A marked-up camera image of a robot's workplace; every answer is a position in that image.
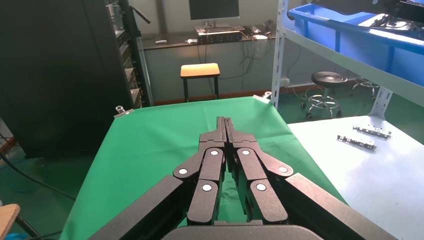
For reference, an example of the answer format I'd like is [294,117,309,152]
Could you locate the green table cloth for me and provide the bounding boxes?
[59,96,349,240]

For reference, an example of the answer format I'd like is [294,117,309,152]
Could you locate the wooden top square stool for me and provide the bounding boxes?
[180,62,222,103]

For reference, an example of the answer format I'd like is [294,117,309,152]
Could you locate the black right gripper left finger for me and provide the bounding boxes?
[87,116,228,240]

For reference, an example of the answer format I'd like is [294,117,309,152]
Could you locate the silver binder clip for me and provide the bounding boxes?
[253,91,274,105]
[113,105,135,119]

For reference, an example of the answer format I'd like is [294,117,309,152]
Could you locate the black computer monitor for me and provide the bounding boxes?
[188,0,240,29]

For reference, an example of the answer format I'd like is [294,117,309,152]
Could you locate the wooden plank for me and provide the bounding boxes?
[0,203,21,240]

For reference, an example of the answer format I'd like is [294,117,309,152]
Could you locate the black floor cable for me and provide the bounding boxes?
[0,150,78,202]

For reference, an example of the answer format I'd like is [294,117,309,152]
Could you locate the grey office desk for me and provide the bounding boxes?
[140,30,278,102]

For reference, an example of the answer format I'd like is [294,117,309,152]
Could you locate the black hanging desk cables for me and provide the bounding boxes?
[196,40,267,81]

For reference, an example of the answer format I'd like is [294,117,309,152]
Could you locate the chrome swivel stool base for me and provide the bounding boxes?
[349,77,381,101]

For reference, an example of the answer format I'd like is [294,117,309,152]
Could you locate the white metal shelving rack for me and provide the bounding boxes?
[270,0,424,240]

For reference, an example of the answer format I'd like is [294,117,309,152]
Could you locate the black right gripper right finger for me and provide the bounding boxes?
[225,117,398,240]

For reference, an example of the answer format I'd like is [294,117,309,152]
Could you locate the silver slotted metal rail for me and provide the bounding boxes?
[337,134,378,151]
[352,125,393,139]

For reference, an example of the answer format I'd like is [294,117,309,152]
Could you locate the chair base with casters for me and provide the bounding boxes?
[300,71,349,120]

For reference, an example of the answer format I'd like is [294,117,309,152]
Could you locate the black server cabinet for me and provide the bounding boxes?
[0,0,149,159]

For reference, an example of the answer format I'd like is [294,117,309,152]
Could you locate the black keyboard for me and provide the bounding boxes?
[195,25,246,34]

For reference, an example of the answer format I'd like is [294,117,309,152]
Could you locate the blue plastic bin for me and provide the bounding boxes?
[287,3,424,88]

